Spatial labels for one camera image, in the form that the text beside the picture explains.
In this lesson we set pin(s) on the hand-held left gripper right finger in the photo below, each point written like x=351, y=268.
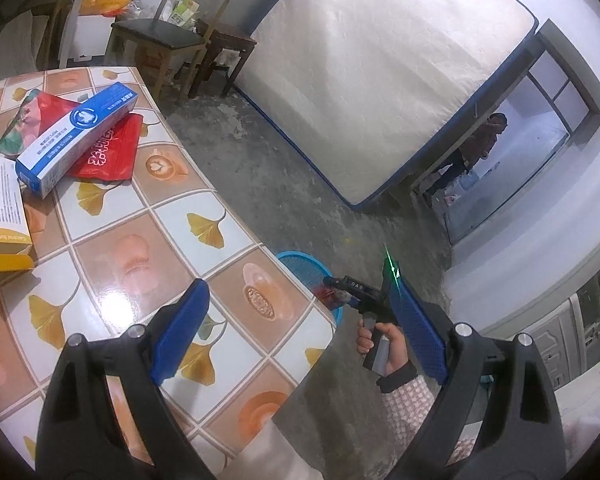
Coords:
x=420, y=330

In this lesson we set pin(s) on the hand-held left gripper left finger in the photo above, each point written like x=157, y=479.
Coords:
x=180, y=330

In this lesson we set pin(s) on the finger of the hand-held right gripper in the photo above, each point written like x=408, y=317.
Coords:
x=336, y=284

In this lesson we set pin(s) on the blue mesh basket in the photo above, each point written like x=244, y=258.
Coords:
x=300, y=270

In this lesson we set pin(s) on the red packet with white print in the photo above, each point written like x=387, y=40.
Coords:
x=110, y=155

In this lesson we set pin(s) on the blue and white carton box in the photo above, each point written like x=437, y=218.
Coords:
x=75, y=135

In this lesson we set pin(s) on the yellow and white box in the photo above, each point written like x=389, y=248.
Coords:
x=0, y=200

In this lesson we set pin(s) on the red and teal snack bag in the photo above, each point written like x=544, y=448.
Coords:
x=25, y=120

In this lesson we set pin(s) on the person's right forearm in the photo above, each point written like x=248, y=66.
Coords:
x=410, y=410

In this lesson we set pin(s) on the person's right hand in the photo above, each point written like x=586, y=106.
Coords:
x=397, y=350

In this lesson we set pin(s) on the white cabinet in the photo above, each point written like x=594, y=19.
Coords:
x=555, y=330

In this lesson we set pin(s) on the white mattress with blue edge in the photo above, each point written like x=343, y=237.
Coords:
x=380, y=60

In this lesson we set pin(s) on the white sack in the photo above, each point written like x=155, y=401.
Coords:
x=160, y=65

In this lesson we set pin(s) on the dark wooden stool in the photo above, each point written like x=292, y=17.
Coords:
x=225, y=35

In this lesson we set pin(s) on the wooden chair with black seat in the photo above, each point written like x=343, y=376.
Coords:
x=155, y=32

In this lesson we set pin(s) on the green and white cartons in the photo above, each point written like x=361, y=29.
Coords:
x=185, y=10

